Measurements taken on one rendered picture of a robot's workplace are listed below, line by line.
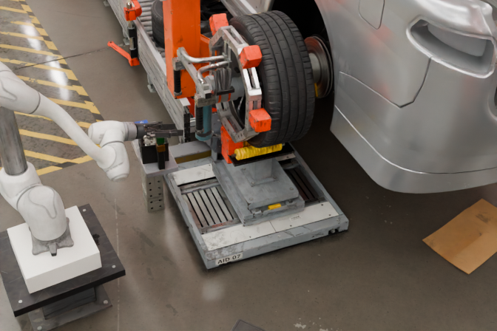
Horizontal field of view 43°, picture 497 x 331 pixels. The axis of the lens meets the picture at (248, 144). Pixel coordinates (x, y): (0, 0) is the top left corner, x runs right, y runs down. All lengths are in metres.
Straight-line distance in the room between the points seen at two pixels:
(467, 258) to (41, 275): 2.18
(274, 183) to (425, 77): 1.39
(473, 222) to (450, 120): 1.49
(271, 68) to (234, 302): 1.17
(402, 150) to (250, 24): 0.93
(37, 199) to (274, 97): 1.12
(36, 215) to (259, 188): 1.24
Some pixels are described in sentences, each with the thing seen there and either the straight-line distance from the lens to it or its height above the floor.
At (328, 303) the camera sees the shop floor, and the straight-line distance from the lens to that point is 3.27.
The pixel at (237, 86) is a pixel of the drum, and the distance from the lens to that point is 3.07.
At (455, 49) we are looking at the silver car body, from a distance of 2.46.
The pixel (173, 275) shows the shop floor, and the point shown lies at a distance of 3.34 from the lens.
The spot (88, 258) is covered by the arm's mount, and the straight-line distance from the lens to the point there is 2.94.
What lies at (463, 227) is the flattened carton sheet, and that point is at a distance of 3.82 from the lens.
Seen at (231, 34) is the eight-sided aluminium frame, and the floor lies 1.09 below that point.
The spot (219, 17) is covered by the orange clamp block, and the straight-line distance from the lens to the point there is 3.19.
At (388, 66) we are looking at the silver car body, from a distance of 2.52.
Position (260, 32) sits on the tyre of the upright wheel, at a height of 1.17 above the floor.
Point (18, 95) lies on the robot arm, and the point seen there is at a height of 1.20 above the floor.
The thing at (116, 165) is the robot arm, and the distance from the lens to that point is 2.81.
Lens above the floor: 2.52
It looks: 37 degrees down
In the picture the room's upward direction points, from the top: 3 degrees clockwise
